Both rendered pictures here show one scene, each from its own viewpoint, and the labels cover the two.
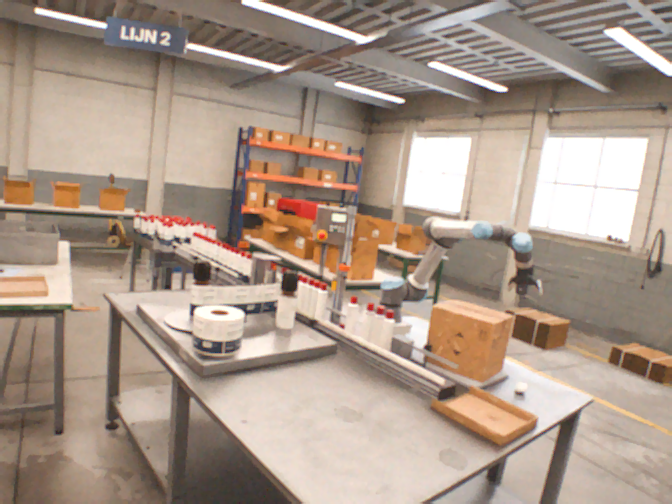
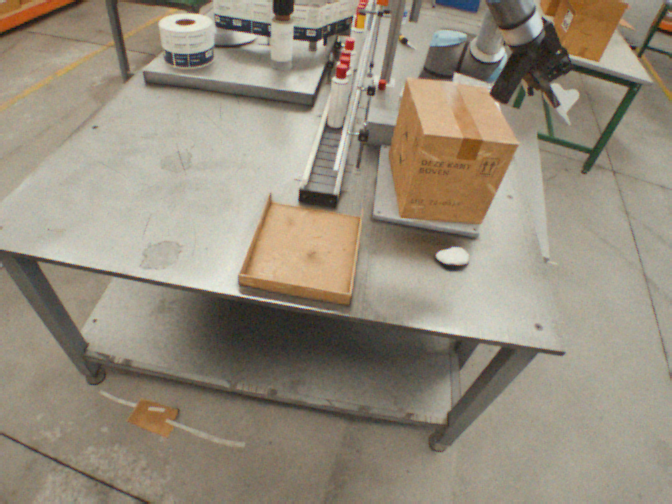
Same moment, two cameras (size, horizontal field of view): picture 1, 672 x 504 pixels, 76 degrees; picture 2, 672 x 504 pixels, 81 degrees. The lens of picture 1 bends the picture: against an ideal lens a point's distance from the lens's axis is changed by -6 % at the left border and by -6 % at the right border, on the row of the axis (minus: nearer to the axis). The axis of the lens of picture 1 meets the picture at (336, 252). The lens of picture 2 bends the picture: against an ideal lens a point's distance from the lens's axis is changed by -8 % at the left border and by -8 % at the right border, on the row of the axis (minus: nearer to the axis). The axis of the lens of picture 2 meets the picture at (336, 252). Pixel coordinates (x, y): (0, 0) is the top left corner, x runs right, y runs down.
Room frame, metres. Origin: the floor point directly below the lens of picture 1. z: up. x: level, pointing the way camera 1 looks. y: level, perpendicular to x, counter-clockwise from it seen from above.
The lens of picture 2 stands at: (1.07, -1.18, 1.62)
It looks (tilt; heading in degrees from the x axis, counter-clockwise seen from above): 47 degrees down; 43
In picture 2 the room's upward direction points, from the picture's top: 9 degrees clockwise
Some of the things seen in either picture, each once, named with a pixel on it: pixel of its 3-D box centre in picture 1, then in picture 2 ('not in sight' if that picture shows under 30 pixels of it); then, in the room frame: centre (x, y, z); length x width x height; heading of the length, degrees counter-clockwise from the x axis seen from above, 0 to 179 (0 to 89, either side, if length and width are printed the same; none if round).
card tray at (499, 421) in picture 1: (484, 412); (306, 243); (1.55, -0.63, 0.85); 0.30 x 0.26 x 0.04; 41
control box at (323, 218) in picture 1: (331, 225); not in sight; (2.44, 0.04, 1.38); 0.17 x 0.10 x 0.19; 96
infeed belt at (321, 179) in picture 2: (319, 325); (350, 73); (2.30, 0.03, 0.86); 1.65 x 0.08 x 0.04; 41
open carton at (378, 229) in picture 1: (379, 231); not in sight; (7.07, -0.63, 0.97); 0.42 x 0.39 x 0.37; 120
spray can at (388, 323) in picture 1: (386, 332); (338, 96); (1.95, -0.27, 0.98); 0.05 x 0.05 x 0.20
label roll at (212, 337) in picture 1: (218, 329); (187, 40); (1.78, 0.44, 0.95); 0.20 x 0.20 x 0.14
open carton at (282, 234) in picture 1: (289, 233); not in sight; (5.24, 0.57, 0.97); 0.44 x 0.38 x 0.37; 128
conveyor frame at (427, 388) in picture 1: (319, 326); (350, 74); (2.30, 0.03, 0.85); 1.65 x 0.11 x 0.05; 41
